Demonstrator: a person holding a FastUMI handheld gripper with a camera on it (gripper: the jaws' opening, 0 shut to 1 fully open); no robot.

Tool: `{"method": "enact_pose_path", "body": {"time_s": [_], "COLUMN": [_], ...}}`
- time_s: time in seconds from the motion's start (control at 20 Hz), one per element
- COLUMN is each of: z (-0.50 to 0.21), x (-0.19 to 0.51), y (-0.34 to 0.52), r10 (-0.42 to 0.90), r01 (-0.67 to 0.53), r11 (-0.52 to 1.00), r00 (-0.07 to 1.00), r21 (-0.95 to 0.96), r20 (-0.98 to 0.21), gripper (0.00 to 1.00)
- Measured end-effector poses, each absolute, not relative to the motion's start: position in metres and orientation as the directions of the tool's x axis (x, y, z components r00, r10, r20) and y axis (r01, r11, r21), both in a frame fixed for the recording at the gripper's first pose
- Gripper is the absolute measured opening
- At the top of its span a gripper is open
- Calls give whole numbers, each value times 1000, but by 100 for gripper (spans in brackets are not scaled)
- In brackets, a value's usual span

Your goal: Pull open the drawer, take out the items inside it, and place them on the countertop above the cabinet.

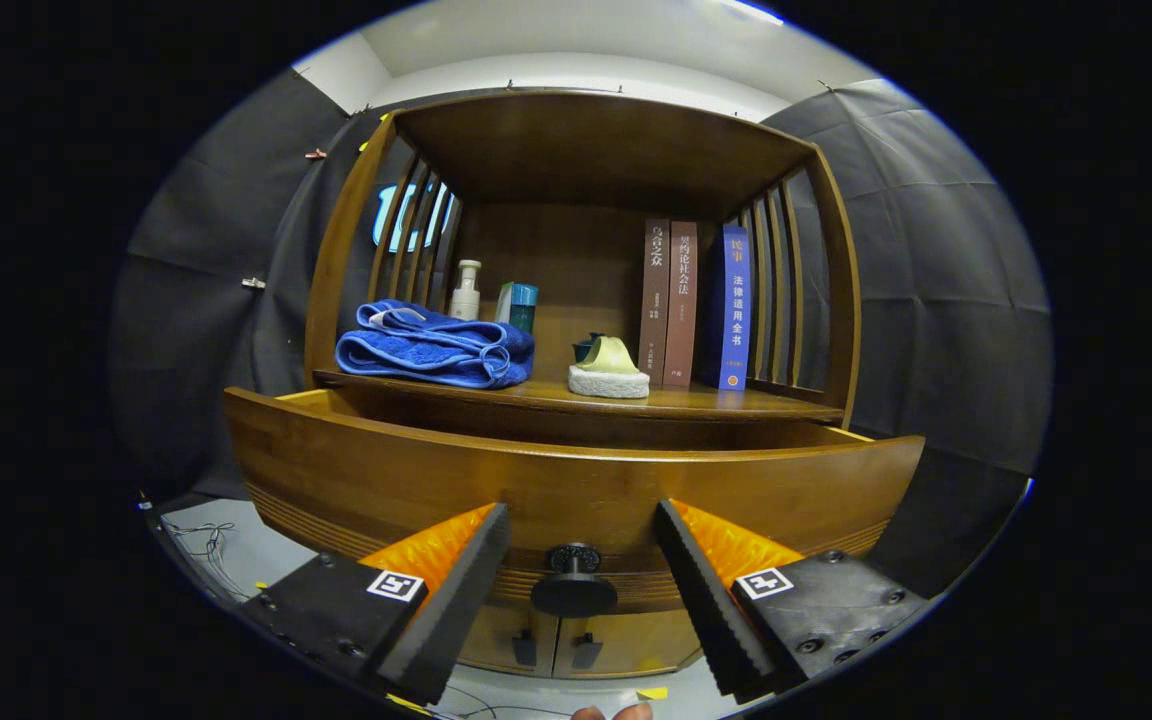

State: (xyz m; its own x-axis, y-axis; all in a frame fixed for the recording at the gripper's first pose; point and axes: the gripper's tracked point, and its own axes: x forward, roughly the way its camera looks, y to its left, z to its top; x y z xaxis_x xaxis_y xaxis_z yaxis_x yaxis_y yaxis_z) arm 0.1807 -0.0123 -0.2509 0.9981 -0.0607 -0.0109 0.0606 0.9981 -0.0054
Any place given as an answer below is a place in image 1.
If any wooden drawer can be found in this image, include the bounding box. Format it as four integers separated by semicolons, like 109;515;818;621
223;387;927;618

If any blue folded towel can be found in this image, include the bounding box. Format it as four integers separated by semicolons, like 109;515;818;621
335;299;537;390

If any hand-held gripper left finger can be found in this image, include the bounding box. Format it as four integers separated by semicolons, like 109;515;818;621
241;503;512;704

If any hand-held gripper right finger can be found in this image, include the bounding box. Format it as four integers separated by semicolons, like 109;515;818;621
654;500;932;698

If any wooden countertop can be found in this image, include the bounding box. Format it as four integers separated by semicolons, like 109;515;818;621
314;368;845;423

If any blue book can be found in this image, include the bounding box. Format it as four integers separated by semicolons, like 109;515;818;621
701;224;752;392

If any wooden cabinet door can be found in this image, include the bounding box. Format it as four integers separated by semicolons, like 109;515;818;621
554;608;705;679
456;600;569;676

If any green and white sponge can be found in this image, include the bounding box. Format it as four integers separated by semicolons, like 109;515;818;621
568;336;651;400

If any blue capped clear bottle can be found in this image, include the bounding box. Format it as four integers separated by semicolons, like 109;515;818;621
506;283;540;336

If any wooden cabinet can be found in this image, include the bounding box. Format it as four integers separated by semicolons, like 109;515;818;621
303;88;862;681

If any dark brown book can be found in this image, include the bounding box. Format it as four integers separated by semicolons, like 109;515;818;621
638;219;672;387

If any reddish brown book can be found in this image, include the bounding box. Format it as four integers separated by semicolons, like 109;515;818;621
663;221;699;390

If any white pump bottle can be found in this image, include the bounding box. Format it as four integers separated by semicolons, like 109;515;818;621
448;259;483;322

